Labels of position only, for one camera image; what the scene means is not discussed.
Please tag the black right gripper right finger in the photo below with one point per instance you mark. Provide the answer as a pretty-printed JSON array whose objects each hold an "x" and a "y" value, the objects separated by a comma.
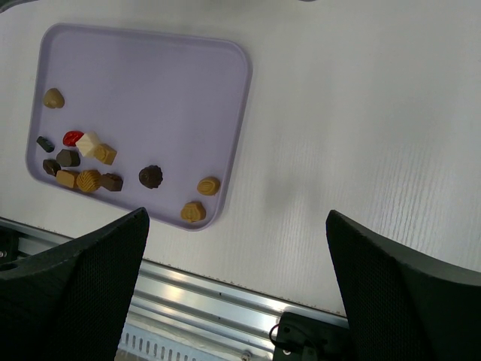
[{"x": 402, "y": 304}]

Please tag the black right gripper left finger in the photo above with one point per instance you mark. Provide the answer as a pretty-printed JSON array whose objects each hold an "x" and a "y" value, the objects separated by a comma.
[{"x": 70, "y": 302}]

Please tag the caramel ridged leaf chocolate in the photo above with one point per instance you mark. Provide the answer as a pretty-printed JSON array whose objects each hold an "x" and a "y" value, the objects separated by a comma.
[{"x": 88, "y": 181}]

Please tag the caramel rectangular chocolate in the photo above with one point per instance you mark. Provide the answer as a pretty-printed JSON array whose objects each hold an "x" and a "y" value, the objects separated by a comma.
[{"x": 67, "y": 178}]

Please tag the dark brown square chocolate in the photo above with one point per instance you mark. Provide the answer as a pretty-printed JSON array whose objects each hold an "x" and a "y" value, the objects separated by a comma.
[{"x": 111, "y": 182}]

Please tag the dark lips chocolate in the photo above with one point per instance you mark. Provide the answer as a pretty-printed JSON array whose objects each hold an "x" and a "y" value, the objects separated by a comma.
[{"x": 51, "y": 167}]

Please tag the dark rose chocolate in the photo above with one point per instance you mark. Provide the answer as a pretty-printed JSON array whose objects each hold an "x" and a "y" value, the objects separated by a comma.
[{"x": 151, "y": 176}]

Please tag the caramel shell chocolate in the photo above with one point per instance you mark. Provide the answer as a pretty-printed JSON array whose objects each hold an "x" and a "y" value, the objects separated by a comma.
[{"x": 193, "y": 212}]

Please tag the caramel leaf square chocolate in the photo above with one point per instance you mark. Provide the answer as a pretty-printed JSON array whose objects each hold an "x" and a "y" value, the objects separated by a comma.
[{"x": 105, "y": 154}]

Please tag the white ridged square chocolate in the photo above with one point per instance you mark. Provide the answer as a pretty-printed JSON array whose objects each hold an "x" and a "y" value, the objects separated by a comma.
[{"x": 87, "y": 144}]

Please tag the small dark ridged chocolate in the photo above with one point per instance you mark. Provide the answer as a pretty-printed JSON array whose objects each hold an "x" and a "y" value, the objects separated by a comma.
[{"x": 45, "y": 144}]

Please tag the red lips chocolate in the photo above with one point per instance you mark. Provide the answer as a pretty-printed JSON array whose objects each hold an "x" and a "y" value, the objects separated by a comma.
[{"x": 71, "y": 138}]

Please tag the caramel oval chocolate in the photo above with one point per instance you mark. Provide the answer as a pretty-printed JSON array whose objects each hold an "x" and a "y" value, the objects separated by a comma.
[{"x": 209, "y": 186}]

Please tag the tan heart chocolate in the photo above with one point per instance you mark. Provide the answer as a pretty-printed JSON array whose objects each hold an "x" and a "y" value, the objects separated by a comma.
[{"x": 53, "y": 99}]

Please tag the lilac plastic tray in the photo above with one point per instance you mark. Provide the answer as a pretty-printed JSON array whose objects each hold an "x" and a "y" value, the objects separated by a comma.
[{"x": 174, "y": 101}]

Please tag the white slotted cable duct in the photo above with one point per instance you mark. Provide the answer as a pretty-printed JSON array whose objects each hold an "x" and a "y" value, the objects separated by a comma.
[{"x": 141, "y": 344}]

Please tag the aluminium frame rail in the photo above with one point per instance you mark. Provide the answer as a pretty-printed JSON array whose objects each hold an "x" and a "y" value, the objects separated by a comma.
[{"x": 177, "y": 303}]

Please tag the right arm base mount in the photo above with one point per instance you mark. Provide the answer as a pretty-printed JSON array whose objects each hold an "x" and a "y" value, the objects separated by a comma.
[{"x": 300, "y": 338}]

